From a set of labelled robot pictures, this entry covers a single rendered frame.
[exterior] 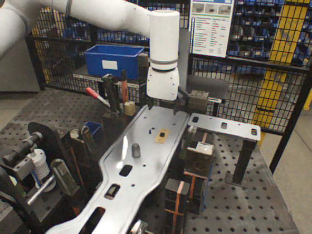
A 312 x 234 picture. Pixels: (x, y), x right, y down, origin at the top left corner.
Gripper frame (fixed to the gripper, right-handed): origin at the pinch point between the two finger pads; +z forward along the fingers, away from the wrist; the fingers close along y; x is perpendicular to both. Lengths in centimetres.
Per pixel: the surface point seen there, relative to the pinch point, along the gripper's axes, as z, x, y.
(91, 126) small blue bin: 36, 21, -52
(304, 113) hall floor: 113, 225, 124
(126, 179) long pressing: 12.3, -23.6, -3.2
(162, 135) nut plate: 11.2, -0.9, 0.3
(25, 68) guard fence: 60, 121, -233
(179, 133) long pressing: 12.6, 3.6, 5.5
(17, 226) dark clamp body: 10, -49, -21
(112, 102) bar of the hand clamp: 0.7, -1.9, -19.4
